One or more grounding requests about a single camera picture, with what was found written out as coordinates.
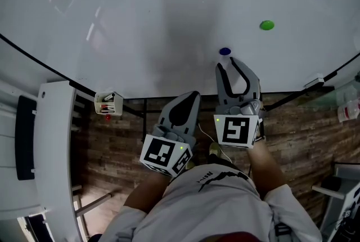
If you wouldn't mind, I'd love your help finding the white whiteboard eraser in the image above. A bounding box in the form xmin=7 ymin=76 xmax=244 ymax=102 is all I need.
xmin=303 ymin=73 xmax=325 ymax=88

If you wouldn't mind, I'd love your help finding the white marker holder box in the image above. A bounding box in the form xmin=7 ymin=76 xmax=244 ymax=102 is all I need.
xmin=94 ymin=91 xmax=124 ymax=116

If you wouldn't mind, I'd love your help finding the clear plastic bottle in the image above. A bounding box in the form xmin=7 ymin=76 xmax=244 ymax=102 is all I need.
xmin=336 ymin=100 xmax=360 ymax=123

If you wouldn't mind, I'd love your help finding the black whiteboard stand frame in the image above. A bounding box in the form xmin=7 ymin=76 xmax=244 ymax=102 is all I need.
xmin=122 ymin=97 xmax=164 ymax=144

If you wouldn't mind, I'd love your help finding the white whiteboard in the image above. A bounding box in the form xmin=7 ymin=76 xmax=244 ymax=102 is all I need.
xmin=0 ymin=0 xmax=360 ymax=100

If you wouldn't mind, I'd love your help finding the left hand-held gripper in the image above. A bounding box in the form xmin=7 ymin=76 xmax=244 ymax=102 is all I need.
xmin=139 ymin=91 xmax=202 ymax=177

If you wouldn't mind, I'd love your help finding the person's right forearm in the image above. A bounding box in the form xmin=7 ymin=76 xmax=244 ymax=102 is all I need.
xmin=246 ymin=140 xmax=291 ymax=200

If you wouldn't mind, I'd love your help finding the glass side table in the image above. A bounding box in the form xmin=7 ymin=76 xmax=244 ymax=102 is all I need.
xmin=296 ymin=71 xmax=360 ymax=113

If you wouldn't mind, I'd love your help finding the yellowish shoe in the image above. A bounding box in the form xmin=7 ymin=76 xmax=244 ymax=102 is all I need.
xmin=209 ymin=141 xmax=223 ymax=157

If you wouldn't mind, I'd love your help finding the white curved desk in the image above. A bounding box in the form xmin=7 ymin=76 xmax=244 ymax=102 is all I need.
xmin=33 ymin=80 xmax=87 ymax=242

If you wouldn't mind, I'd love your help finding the grey equipment stand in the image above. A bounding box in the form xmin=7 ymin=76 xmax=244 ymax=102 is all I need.
xmin=310 ymin=161 xmax=360 ymax=242

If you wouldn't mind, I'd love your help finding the person's left forearm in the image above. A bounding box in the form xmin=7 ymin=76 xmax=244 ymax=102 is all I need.
xmin=123 ymin=169 xmax=171 ymax=214

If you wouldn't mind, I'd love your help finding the white printed t-shirt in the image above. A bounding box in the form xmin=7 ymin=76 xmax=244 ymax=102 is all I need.
xmin=97 ymin=162 xmax=323 ymax=242

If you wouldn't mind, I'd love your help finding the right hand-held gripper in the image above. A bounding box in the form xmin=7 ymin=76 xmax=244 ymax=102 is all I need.
xmin=213 ymin=56 xmax=267 ymax=149

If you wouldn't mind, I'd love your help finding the thin white cable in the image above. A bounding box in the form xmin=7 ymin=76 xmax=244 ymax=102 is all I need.
xmin=197 ymin=122 xmax=233 ymax=163

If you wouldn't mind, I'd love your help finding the black flat monitor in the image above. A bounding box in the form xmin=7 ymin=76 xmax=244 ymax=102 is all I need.
xmin=15 ymin=95 xmax=38 ymax=181

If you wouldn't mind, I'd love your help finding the green round magnet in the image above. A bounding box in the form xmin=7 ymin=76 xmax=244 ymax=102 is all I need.
xmin=259 ymin=20 xmax=275 ymax=32

